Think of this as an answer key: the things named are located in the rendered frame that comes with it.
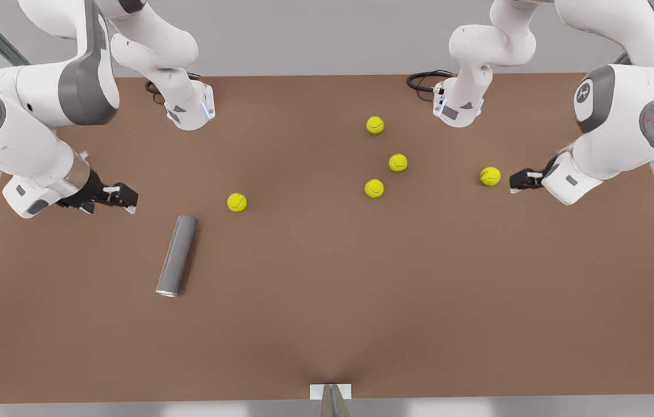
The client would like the grey tennis tube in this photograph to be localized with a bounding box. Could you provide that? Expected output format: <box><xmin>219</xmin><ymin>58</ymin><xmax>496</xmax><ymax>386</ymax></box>
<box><xmin>156</xmin><ymin>215</ymin><xmax>198</xmax><ymax>298</ymax></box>

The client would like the black cable loop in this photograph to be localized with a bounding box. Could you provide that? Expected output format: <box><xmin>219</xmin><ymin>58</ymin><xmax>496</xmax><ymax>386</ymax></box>
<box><xmin>145</xmin><ymin>72</ymin><xmax>203</xmax><ymax>105</ymax></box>
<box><xmin>407</xmin><ymin>70</ymin><xmax>457</xmax><ymax>103</ymax></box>

